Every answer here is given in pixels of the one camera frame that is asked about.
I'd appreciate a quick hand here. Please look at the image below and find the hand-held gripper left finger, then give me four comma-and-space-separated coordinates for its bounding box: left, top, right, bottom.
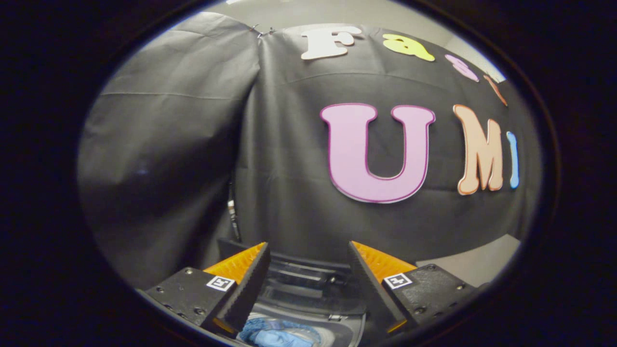
145, 242, 272, 337

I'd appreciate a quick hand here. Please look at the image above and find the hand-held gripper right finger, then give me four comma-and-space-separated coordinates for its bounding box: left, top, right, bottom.
349, 240, 476, 336

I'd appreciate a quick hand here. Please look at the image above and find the light blue shirt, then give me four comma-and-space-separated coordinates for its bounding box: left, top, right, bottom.
239, 316, 322, 347

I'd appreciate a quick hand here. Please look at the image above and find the dark stand pole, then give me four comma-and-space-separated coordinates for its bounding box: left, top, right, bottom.
227, 181, 242, 242

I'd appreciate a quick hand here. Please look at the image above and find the black backdrop cloth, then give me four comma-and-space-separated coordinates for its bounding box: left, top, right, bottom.
77, 12, 545, 290

